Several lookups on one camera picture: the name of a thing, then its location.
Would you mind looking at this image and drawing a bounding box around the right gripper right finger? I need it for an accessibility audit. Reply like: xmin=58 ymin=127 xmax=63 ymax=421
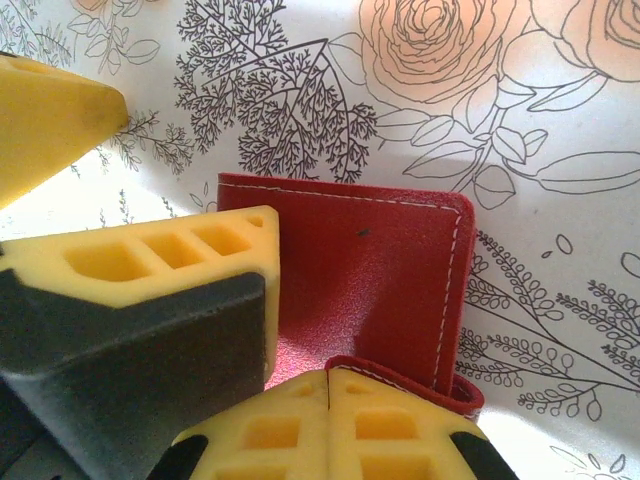
xmin=328 ymin=366 xmax=521 ymax=480

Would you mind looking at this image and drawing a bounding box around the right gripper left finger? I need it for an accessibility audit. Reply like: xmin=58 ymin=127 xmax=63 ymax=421
xmin=154 ymin=368 xmax=331 ymax=480

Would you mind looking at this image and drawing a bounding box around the red leather card holder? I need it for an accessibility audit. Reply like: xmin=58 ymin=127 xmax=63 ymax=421
xmin=217 ymin=172 xmax=485 ymax=420

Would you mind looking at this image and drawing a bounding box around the floral white tablecloth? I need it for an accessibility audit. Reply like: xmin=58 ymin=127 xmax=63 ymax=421
xmin=0 ymin=0 xmax=640 ymax=480

